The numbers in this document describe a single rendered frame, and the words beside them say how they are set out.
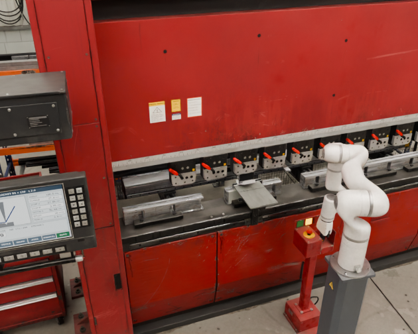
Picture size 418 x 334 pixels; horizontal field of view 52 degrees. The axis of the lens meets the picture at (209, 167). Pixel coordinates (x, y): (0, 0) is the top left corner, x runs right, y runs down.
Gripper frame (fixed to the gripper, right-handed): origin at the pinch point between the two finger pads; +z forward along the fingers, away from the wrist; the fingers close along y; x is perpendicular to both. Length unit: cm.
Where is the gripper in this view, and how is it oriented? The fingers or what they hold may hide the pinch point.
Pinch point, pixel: (322, 236)
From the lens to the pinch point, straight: 285.0
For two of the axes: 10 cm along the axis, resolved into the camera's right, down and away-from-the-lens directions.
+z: -0.3, 8.3, 5.6
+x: 9.3, -1.8, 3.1
